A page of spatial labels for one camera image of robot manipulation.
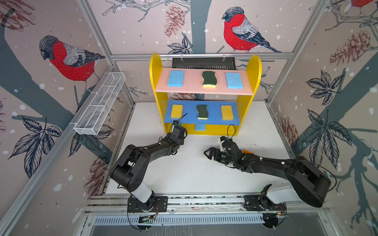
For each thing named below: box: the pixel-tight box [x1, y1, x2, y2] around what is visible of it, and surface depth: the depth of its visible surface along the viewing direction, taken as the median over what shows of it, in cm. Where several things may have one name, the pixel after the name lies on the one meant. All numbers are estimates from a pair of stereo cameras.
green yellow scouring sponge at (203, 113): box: [196, 104, 209, 120], surface depth 97 cm
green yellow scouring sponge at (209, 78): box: [202, 70, 218, 89], surface depth 75 cm
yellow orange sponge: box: [220, 105, 234, 121], surface depth 96 cm
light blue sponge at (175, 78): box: [167, 70, 185, 88], surface depth 76 cm
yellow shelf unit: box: [149, 52, 262, 136], surface depth 80 cm
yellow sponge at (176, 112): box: [170, 104, 184, 119], surface depth 99 cm
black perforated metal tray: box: [172, 57, 237, 71], surface depth 95 cm
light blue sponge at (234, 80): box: [225, 72, 244, 89], surface depth 76 cm
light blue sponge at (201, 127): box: [194, 123, 206, 132], surface depth 104 cm
